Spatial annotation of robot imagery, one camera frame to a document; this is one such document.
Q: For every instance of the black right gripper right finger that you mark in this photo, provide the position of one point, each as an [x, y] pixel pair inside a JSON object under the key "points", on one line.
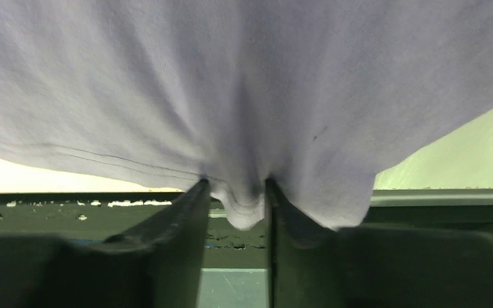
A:
{"points": [[313, 266]]}

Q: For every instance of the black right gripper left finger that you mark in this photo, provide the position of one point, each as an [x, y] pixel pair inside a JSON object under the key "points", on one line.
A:
{"points": [[155, 263]]}

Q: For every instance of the purple t shirt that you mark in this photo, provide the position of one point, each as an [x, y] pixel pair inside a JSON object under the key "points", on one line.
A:
{"points": [[321, 96]]}

